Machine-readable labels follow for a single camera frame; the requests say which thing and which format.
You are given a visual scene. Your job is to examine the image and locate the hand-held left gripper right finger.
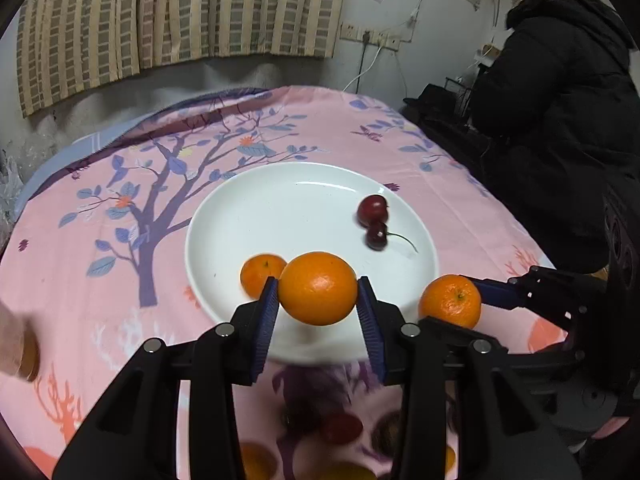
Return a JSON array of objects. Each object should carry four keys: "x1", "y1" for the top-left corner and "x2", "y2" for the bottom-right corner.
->
[{"x1": 356, "y1": 276, "x2": 583, "y2": 480}]

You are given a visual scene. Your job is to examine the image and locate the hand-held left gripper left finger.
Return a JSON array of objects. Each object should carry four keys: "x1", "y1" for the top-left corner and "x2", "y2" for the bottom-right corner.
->
[{"x1": 52, "y1": 276, "x2": 279, "y2": 480}]

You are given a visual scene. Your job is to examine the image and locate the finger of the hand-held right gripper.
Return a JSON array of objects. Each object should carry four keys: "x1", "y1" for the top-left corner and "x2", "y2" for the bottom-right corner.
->
[
  {"x1": 465, "y1": 266, "x2": 608, "y2": 331},
  {"x1": 504, "y1": 344, "x2": 587, "y2": 412}
]

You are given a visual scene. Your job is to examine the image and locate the small orange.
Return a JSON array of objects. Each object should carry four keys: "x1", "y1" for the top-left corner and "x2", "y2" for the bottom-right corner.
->
[
  {"x1": 240, "y1": 254, "x2": 288, "y2": 299},
  {"x1": 418, "y1": 274, "x2": 483, "y2": 330}
]

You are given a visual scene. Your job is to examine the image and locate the large orange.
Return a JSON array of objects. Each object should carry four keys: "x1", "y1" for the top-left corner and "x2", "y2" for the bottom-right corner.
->
[{"x1": 278, "y1": 251, "x2": 359, "y2": 326}]

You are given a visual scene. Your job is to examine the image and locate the white plate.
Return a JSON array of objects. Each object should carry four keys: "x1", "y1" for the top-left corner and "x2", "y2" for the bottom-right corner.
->
[{"x1": 185, "y1": 162, "x2": 440, "y2": 365}]

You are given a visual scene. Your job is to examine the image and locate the dark red cherry with stem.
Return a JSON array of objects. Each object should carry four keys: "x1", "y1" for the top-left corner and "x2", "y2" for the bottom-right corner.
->
[{"x1": 365, "y1": 223, "x2": 419, "y2": 254}]

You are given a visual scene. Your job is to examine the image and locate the blurred red fruit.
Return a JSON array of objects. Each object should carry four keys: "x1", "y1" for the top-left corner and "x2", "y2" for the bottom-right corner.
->
[{"x1": 320, "y1": 411, "x2": 363, "y2": 445}]

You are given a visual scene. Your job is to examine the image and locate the blurred orange fruit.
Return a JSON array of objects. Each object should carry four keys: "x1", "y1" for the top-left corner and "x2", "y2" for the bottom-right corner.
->
[{"x1": 239, "y1": 441, "x2": 278, "y2": 480}]

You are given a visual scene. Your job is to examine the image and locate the pink tree-print tablecloth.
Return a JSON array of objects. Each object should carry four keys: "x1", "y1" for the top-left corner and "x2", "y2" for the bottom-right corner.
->
[{"x1": 0, "y1": 85, "x2": 571, "y2": 480}]

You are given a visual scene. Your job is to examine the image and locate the black bag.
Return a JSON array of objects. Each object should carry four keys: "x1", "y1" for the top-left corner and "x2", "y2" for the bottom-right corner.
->
[{"x1": 402, "y1": 82, "x2": 476, "y2": 133}]

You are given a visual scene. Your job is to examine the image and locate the clear plastic bag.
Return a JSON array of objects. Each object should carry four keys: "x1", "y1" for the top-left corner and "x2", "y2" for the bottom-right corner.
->
[{"x1": 0, "y1": 150, "x2": 26, "y2": 241}]

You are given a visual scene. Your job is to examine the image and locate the striped beige curtain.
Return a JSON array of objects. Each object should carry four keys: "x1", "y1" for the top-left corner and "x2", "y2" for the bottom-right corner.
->
[{"x1": 16, "y1": 0, "x2": 352, "y2": 119}]

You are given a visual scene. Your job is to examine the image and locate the white power cable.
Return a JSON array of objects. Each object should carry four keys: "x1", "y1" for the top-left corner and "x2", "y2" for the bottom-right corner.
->
[{"x1": 343, "y1": 42, "x2": 386, "y2": 93}]

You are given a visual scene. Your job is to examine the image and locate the white wall power strip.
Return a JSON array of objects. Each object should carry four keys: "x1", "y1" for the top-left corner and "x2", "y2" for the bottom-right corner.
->
[{"x1": 340, "y1": 21, "x2": 402, "y2": 52}]

